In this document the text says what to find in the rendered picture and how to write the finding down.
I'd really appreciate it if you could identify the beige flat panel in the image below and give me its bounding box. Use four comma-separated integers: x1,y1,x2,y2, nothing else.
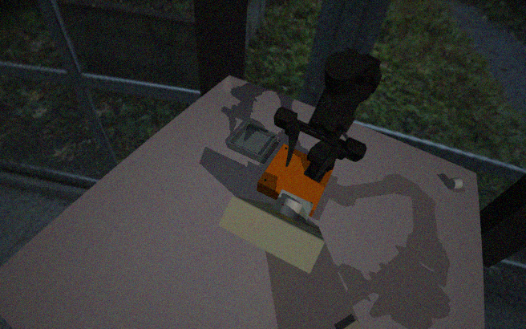
219,196,325,274

